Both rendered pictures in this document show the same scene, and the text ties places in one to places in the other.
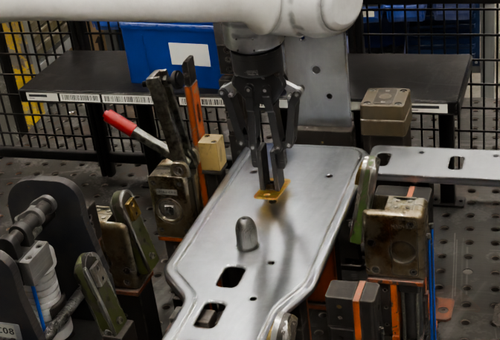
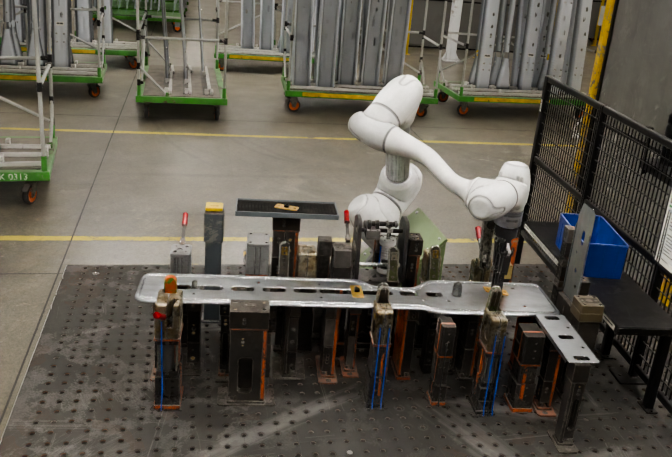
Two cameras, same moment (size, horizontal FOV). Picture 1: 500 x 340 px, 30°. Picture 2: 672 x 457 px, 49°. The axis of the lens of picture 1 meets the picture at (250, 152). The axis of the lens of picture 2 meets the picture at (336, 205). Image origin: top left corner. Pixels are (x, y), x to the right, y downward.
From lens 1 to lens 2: 183 cm
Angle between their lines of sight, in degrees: 57
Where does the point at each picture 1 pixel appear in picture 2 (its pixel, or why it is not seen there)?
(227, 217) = (472, 287)
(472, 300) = not seen: hidden behind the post
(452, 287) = not seen: hidden behind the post
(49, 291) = (384, 253)
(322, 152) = (544, 302)
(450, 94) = (623, 324)
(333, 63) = (579, 271)
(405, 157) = (559, 323)
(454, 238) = (613, 412)
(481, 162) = (572, 343)
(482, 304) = not seen: hidden behind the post
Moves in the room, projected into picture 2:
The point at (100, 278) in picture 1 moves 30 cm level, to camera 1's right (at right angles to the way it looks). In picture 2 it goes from (392, 257) to (441, 295)
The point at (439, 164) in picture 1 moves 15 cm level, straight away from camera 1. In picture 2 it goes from (560, 332) to (603, 330)
